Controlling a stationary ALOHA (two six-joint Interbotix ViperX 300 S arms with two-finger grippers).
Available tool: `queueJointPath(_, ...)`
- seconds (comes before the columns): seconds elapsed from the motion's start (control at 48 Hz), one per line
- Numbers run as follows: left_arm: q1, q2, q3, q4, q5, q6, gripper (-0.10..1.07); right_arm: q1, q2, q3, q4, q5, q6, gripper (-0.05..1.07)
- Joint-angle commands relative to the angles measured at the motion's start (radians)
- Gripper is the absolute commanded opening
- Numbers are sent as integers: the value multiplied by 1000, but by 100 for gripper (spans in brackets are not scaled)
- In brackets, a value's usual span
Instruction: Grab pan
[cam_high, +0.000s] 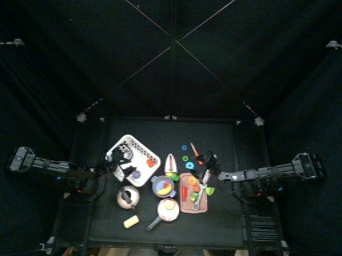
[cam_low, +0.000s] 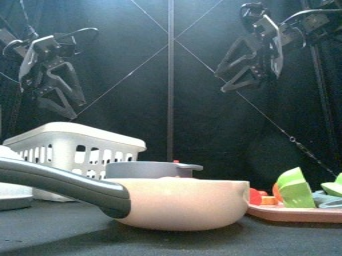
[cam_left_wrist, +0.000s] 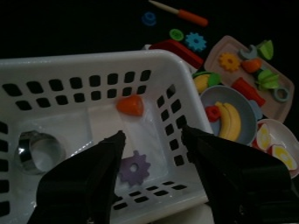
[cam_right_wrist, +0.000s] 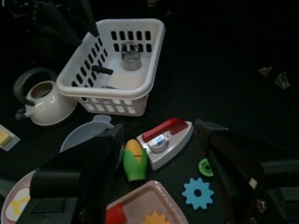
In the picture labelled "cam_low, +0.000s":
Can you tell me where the orange red toy slice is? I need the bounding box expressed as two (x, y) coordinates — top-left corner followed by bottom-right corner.
(271, 182), (285, 202)

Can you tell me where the small green toy fruit piece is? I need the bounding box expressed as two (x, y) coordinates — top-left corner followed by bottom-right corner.
(319, 172), (342, 198)

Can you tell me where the red toy tomato piece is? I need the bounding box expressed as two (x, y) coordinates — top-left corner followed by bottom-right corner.
(249, 187), (270, 206)

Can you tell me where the small orange toy block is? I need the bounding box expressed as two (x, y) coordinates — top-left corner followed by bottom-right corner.
(261, 195), (281, 206)

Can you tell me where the vertical grey frame pole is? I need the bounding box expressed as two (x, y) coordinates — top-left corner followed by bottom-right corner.
(166, 0), (176, 162)

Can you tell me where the thin diagonal brace wire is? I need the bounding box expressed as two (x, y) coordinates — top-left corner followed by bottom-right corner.
(74, 0), (225, 118)

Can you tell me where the diagonal wire with turnbuckle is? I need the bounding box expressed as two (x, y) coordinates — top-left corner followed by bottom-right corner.
(128, 0), (338, 178)

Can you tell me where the white plastic slotted basket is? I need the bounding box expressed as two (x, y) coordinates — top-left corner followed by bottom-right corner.
(3, 121), (148, 203)

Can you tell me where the white plastic dish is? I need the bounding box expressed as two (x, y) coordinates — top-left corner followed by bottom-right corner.
(0, 145), (35, 211)

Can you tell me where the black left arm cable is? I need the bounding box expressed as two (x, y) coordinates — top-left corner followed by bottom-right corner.
(52, 27), (100, 56)

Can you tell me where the pink toy cutting board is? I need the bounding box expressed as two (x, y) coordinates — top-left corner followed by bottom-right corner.
(246, 202), (342, 224)

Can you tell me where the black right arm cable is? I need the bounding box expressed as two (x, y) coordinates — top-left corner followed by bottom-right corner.
(239, 1), (342, 34)

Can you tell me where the blue grey toy piece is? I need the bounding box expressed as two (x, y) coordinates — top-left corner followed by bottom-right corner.
(311, 189), (342, 210)

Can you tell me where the large green toy fruit wedge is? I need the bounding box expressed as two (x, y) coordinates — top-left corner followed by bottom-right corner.
(275, 166), (318, 209)

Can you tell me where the grey toy pot with lid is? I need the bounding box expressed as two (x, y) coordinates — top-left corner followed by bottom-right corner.
(104, 159), (204, 180)

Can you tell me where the pink pan with grey handle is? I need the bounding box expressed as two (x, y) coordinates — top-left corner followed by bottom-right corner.
(0, 156), (251, 232)

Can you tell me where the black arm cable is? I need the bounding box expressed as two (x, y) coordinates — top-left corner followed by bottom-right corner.
(239, 1), (342, 34)
(52, 27), (100, 56)

